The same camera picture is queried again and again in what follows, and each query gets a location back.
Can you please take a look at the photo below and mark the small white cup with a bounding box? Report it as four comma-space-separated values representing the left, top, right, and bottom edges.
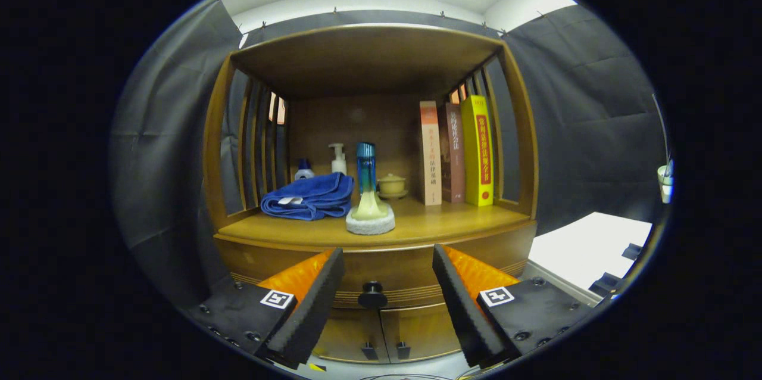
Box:
657, 160, 674, 204

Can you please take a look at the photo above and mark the white pump bottle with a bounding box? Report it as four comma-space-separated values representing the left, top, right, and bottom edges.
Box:
329, 143, 348, 176

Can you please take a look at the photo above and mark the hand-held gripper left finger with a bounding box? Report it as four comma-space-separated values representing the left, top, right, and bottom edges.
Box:
183, 247, 346, 370

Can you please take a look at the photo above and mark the yellow book with red label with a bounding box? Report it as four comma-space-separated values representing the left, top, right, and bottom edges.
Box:
460, 95, 495, 207

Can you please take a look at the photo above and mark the white table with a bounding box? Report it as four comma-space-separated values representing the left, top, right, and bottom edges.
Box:
527, 211, 654, 309

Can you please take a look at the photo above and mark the blue folded towel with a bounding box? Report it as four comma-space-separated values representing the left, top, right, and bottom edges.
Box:
260, 172, 355, 221

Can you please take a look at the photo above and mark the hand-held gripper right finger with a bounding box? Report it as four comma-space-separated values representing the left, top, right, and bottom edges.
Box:
432, 243, 596, 369

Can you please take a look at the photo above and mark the wooden countertop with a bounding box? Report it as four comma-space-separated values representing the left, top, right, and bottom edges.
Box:
214, 195, 536, 253

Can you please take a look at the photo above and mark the beige book with orange band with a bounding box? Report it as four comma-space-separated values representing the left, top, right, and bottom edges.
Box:
419, 101, 443, 207

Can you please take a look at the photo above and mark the tall blue glass bottle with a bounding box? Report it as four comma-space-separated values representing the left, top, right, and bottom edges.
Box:
356, 142, 377, 196

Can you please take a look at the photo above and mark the brown book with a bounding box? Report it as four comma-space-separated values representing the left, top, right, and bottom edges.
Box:
439, 102, 466, 203

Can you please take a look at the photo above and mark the wooden cabinet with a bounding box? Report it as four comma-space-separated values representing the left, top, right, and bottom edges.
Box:
202, 24, 541, 366

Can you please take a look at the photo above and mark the beige lidded teacup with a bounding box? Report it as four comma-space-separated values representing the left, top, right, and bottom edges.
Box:
378, 173, 407, 194

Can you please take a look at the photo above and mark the pale green brush white pad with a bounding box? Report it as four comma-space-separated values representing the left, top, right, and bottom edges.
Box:
346, 188, 396, 236

